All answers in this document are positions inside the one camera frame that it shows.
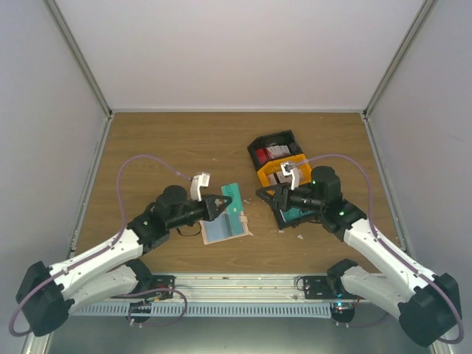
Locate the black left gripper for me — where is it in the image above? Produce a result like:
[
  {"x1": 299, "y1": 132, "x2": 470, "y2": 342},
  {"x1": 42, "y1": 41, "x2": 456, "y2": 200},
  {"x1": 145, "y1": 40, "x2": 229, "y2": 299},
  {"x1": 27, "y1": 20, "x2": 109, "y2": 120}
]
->
[{"x1": 168, "y1": 193, "x2": 232, "y2": 230}]

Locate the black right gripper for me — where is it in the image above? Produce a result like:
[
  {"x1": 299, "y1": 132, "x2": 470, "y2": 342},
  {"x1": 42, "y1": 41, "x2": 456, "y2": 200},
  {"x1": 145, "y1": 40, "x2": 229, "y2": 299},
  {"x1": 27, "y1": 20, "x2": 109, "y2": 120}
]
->
[{"x1": 256, "y1": 182, "x2": 324, "y2": 213}]

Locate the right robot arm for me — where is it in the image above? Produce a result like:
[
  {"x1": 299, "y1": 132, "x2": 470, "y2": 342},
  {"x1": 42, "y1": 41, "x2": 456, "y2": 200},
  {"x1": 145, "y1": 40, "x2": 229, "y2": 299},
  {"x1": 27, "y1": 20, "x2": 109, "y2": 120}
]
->
[{"x1": 256, "y1": 166, "x2": 465, "y2": 347}]

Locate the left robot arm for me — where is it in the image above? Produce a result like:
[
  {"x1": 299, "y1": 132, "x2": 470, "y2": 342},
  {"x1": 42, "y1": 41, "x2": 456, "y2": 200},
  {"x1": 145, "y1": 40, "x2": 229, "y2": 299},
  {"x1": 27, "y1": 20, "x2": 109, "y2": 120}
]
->
[{"x1": 9, "y1": 185, "x2": 232, "y2": 337}]

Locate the white striped card stack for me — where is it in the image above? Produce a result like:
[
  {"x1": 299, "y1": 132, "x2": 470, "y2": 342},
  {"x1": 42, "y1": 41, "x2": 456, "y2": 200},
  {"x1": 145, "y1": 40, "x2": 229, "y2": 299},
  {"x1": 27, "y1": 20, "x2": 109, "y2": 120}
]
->
[{"x1": 266, "y1": 170, "x2": 292, "y2": 185}]

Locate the teal card stack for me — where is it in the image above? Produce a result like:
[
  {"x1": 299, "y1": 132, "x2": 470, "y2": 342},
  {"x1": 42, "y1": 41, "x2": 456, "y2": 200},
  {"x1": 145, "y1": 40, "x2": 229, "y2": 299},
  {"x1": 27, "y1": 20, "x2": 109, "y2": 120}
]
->
[{"x1": 281, "y1": 208, "x2": 313, "y2": 223}]

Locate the black bin with teal cards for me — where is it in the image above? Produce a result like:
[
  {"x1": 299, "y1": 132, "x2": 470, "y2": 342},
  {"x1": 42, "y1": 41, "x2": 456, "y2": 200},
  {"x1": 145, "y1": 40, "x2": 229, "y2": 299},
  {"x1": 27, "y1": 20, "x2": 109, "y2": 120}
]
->
[{"x1": 272, "y1": 208, "x2": 320, "y2": 230}]

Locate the red white card stack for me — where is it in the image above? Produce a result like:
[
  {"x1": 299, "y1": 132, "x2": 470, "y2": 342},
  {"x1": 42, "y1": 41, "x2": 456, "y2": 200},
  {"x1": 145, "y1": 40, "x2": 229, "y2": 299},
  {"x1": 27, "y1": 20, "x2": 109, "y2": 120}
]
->
[{"x1": 255, "y1": 145, "x2": 291, "y2": 164}]

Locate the black bin with red cards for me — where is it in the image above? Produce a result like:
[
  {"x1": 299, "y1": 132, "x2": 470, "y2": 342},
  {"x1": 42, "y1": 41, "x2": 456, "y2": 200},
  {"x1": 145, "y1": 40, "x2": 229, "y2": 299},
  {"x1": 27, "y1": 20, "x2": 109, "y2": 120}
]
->
[{"x1": 247, "y1": 130, "x2": 302, "y2": 171}]

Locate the yellow storage bin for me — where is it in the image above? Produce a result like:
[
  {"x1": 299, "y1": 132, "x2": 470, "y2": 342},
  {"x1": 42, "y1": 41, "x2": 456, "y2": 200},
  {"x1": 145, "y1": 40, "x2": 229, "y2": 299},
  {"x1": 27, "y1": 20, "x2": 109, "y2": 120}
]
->
[{"x1": 257, "y1": 153, "x2": 312, "y2": 187}]

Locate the left circuit board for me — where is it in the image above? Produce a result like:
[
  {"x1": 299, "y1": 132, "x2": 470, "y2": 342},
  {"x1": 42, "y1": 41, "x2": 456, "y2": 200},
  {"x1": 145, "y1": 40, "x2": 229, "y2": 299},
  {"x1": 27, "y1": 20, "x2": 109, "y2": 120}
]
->
[{"x1": 127, "y1": 301, "x2": 151, "y2": 327}]

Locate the circuit board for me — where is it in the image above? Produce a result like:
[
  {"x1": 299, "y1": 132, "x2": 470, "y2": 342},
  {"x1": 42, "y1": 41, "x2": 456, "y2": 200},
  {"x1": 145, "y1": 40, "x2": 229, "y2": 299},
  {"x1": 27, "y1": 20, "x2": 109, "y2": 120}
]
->
[
  {"x1": 330, "y1": 302, "x2": 355, "y2": 326},
  {"x1": 127, "y1": 301, "x2": 151, "y2": 327}
]

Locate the right circuit board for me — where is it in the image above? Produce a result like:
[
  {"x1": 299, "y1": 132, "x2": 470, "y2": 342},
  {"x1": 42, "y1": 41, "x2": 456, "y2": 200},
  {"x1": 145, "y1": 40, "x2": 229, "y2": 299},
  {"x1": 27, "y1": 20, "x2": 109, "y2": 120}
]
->
[{"x1": 330, "y1": 302, "x2": 355, "y2": 326}]

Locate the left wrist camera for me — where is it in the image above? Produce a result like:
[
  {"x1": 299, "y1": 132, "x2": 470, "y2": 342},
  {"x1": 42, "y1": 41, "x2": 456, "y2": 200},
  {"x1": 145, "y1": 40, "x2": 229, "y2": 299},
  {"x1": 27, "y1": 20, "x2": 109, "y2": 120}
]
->
[{"x1": 190, "y1": 172, "x2": 210, "y2": 201}]

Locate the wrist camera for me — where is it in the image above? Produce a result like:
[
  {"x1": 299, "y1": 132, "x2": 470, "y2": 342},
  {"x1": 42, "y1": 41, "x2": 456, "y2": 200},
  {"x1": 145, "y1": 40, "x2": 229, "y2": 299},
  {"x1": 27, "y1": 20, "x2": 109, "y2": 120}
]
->
[
  {"x1": 280, "y1": 161, "x2": 300, "y2": 190},
  {"x1": 190, "y1": 172, "x2": 210, "y2": 201}
]

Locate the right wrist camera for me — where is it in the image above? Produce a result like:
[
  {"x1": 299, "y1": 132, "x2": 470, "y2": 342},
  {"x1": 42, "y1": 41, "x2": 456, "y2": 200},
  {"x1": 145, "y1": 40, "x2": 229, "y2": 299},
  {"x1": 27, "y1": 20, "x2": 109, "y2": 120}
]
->
[{"x1": 280, "y1": 161, "x2": 300, "y2": 190}]

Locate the aluminium front rail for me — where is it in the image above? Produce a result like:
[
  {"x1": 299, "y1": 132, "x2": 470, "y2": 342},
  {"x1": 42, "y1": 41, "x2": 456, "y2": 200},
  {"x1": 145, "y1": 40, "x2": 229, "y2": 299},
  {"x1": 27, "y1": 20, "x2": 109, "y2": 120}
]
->
[{"x1": 40, "y1": 271, "x2": 438, "y2": 305}]

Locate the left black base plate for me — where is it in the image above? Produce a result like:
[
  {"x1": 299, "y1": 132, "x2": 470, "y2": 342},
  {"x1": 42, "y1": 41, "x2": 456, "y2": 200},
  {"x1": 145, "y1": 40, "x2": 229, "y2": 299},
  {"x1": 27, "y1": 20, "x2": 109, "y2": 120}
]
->
[{"x1": 128, "y1": 274, "x2": 176, "y2": 300}]

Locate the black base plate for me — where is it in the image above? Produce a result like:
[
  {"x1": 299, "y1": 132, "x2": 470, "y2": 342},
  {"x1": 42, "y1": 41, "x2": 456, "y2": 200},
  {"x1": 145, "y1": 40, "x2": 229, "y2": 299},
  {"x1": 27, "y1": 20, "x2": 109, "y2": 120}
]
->
[
  {"x1": 302, "y1": 275, "x2": 343, "y2": 299},
  {"x1": 128, "y1": 274, "x2": 176, "y2": 300}
]

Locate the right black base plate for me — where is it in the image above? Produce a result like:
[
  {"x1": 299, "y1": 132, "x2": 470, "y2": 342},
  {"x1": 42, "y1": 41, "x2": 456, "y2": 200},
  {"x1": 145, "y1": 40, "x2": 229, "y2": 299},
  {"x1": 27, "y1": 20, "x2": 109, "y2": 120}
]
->
[{"x1": 302, "y1": 275, "x2": 343, "y2": 299}]

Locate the grey slotted cable duct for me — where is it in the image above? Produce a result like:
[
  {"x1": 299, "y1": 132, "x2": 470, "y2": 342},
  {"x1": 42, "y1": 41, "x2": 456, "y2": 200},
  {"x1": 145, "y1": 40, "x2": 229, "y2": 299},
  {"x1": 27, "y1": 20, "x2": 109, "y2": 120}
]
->
[{"x1": 75, "y1": 302, "x2": 331, "y2": 319}]

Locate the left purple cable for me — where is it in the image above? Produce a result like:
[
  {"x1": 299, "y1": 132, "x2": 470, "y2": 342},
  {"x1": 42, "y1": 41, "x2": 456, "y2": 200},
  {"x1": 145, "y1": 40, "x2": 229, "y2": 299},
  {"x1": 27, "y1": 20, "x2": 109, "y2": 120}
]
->
[{"x1": 9, "y1": 154, "x2": 195, "y2": 337}]

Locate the purple cable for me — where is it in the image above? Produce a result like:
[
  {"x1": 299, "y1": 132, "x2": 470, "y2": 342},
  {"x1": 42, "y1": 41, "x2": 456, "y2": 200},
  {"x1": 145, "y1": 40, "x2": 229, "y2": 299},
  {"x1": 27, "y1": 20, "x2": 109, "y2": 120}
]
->
[
  {"x1": 291, "y1": 153, "x2": 464, "y2": 344},
  {"x1": 9, "y1": 154, "x2": 195, "y2": 337}
]

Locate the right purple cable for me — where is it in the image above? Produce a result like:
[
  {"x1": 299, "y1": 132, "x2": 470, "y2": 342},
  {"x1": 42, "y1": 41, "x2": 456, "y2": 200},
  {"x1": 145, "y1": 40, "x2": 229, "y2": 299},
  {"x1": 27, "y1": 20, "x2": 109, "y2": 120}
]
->
[{"x1": 291, "y1": 153, "x2": 464, "y2": 344}]

